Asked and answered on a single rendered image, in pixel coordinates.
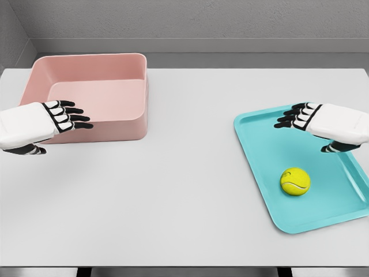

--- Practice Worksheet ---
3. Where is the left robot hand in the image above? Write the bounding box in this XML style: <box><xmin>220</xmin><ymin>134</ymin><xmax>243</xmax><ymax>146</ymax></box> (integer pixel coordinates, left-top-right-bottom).
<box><xmin>0</xmin><ymin>100</ymin><xmax>94</xmax><ymax>156</ymax></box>

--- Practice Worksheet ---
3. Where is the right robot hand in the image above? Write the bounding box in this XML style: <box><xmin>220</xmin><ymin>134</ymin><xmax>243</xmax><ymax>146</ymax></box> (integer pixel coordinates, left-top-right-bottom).
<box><xmin>273</xmin><ymin>102</ymin><xmax>369</xmax><ymax>154</ymax></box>

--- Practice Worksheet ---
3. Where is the yellow tennis ball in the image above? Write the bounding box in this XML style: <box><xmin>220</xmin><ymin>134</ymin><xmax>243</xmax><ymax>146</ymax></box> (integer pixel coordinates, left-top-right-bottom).
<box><xmin>280</xmin><ymin>167</ymin><xmax>311</xmax><ymax>197</ymax></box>

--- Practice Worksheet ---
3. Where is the pink plastic basket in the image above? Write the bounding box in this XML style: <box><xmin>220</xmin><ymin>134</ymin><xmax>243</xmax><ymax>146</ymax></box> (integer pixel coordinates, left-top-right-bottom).
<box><xmin>18</xmin><ymin>53</ymin><xmax>149</xmax><ymax>145</ymax></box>

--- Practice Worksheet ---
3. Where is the blue plastic tray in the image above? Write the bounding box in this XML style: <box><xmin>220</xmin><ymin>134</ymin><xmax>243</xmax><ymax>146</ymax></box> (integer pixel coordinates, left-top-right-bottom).
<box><xmin>233</xmin><ymin>104</ymin><xmax>369</xmax><ymax>235</ymax></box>

